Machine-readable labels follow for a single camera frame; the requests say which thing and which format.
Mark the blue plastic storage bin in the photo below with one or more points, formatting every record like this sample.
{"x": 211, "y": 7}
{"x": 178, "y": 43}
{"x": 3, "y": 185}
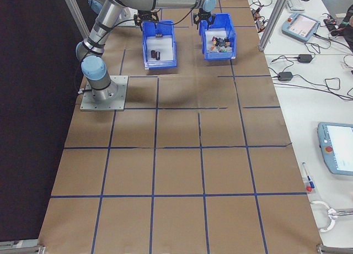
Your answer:
{"x": 168, "y": 64}
{"x": 220, "y": 56}

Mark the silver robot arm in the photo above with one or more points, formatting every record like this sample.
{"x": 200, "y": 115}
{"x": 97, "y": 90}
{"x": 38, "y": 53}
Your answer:
{"x": 106, "y": 16}
{"x": 94, "y": 6}

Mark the small yellow battery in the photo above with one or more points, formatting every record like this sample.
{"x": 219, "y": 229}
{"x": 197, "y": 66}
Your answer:
{"x": 213, "y": 39}

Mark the small black white battery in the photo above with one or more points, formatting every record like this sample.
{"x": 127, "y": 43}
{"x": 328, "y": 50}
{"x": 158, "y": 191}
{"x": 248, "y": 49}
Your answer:
{"x": 228, "y": 41}

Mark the small orange white battery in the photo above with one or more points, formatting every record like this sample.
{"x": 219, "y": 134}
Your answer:
{"x": 213, "y": 47}

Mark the black control box red button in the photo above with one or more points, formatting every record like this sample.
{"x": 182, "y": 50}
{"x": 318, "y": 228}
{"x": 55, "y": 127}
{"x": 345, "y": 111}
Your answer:
{"x": 331, "y": 24}

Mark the small mixed parts pile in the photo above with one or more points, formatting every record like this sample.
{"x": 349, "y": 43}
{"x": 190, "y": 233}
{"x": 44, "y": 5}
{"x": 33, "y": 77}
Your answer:
{"x": 219, "y": 33}

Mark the white foam liner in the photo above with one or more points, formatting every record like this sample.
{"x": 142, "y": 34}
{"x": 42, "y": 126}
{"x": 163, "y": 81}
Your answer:
{"x": 162, "y": 48}

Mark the dark cylindrical capacitor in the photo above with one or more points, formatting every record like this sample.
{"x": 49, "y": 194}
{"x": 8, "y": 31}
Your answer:
{"x": 153, "y": 54}
{"x": 158, "y": 55}

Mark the white keyboard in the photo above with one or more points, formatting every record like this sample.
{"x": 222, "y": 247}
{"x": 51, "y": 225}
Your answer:
{"x": 296, "y": 2}

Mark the blue grey teach pendant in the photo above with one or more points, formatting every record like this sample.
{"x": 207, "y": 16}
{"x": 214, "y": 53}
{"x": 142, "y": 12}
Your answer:
{"x": 337, "y": 149}
{"x": 302, "y": 26}

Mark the black power adapter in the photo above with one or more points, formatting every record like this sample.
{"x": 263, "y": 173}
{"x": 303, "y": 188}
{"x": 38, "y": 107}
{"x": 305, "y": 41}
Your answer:
{"x": 305, "y": 58}
{"x": 285, "y": 76}

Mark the white marker pen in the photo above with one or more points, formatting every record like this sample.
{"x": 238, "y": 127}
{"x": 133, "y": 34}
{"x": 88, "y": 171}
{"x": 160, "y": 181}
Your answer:
{"x": 305, "y": 171}

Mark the silver metal clamp bar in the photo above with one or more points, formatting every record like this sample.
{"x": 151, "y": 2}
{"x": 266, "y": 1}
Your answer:
{"x": 342, "y": 212}

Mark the aluminium profile bar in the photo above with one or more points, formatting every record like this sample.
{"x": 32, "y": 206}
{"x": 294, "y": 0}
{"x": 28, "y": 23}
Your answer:
{"x": 335, "y": 249}
{"x": 24, "y": 248}

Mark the white square base plate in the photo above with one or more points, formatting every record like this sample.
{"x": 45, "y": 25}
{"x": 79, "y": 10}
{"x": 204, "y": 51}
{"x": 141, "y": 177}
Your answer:
{"x": 129, "y": 16}
{"x": 118, "y": 99}

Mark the aluminium upright post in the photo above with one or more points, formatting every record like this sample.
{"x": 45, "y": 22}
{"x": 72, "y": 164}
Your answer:
{"x": 271, "y": 19}
{"x": 73, "y": 12}

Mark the black frame cover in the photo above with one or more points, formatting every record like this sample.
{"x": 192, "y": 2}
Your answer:
{"x": 27, "y": 99}

